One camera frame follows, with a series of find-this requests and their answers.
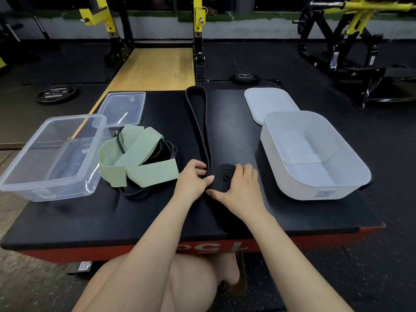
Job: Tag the person's left hand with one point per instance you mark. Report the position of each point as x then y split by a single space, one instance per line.
191 183

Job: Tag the person's right hand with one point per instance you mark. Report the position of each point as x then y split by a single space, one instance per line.
242 194

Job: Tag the thin black resistance band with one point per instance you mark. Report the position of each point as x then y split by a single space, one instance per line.
164 151

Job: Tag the wide black resistance band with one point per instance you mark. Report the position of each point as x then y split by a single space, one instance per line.
203 133

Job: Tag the white plastic bin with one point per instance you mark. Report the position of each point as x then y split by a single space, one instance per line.
313 157

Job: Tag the clear plastic container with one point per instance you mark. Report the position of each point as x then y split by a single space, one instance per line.
53 159

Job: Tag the person's right forearm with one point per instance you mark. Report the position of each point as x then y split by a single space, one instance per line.
292 269

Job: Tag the person's left forearm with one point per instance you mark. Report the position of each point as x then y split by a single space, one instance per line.
139 259

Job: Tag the person's left leg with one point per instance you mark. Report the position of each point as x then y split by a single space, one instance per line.
195 282

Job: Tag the brown sandal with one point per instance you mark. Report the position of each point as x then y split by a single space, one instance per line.
242 277

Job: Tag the white plastic lid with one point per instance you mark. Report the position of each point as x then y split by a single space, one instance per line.
269 104

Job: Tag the black plyo platform red side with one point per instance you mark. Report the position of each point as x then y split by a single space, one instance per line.
97 217

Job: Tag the clear plastic lid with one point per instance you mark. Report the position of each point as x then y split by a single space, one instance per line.
122 108

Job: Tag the black weight plate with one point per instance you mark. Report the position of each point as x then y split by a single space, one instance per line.
56 94
244 79

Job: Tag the wooden lifting platform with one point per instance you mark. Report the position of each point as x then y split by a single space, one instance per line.
156 70

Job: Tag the yellow black squat rack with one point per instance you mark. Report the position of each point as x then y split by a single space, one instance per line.
199 16

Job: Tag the yellow black exercise machine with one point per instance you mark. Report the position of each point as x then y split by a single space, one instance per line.
347 32

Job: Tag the black upright bar holder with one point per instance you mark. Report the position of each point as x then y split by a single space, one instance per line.
42 26

